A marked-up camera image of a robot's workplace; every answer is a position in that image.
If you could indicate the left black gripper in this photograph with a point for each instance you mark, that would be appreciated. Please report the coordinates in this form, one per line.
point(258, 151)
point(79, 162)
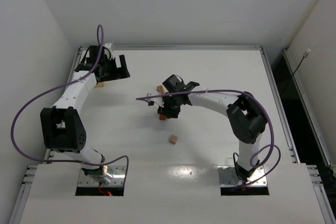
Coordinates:
point(115, 71)

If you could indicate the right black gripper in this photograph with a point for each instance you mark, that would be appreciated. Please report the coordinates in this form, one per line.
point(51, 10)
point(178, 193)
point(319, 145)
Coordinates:
point(169, 110)

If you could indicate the light rectangular wood block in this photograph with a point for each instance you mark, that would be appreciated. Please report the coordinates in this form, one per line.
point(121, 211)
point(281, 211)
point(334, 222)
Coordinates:
point(161, 89)

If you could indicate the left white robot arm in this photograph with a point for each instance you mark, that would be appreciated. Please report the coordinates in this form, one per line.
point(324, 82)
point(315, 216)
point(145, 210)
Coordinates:
point(63, 130)

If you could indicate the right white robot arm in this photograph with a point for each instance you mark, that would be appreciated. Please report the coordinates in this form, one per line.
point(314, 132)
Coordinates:
point(244, 115)

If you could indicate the brown arch wood block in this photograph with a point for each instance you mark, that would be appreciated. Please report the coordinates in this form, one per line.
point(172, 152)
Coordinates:
point(162, 117)

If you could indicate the lone light wood cube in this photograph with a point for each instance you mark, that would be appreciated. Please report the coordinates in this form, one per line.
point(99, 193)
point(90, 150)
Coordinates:
point(173, 139)

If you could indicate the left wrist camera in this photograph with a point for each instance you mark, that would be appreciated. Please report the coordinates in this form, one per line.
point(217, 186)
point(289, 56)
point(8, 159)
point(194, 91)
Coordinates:
point(110, 48)

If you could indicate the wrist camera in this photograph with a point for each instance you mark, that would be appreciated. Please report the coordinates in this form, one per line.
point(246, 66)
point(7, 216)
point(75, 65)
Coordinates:
point(110, 48)
point(153, 99)

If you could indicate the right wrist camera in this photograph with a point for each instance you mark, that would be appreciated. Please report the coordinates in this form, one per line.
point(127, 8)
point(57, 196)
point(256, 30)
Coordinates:
point(153, 99)

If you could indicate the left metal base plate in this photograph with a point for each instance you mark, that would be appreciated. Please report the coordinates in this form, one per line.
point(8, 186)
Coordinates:
point(115, 175)

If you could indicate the metal base plate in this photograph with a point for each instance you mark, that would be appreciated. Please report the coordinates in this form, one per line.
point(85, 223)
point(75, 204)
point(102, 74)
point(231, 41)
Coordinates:
point(229, 179)
point(115, 175)

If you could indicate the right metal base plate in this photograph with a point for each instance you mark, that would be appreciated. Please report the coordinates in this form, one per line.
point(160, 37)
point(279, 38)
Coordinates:
point(229, 179)

